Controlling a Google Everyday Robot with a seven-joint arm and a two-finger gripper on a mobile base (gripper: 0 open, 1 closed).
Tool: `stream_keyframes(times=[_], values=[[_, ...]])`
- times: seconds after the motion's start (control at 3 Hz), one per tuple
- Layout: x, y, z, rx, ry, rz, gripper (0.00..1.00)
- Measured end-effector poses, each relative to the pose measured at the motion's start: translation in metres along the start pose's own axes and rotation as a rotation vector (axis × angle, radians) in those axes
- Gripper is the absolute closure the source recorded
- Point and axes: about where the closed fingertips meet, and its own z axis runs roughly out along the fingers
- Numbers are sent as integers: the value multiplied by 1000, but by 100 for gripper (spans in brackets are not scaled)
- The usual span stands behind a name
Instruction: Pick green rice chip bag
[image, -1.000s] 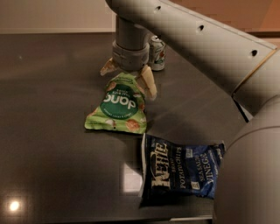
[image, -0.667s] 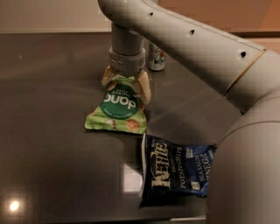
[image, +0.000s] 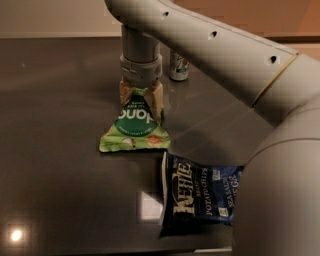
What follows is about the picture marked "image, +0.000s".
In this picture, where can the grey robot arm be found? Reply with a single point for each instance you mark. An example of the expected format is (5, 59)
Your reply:
(277, 211)

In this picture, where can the green rice chip bag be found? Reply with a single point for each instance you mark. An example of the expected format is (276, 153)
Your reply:
(135, 128)

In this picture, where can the blue kettle chips bag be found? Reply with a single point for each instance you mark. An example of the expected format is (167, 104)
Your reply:
(196, 194)

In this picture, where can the silver green soda can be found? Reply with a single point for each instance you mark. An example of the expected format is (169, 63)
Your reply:
(178, 67)

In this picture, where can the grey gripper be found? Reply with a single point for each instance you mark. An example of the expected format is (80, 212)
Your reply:
(140, 71)

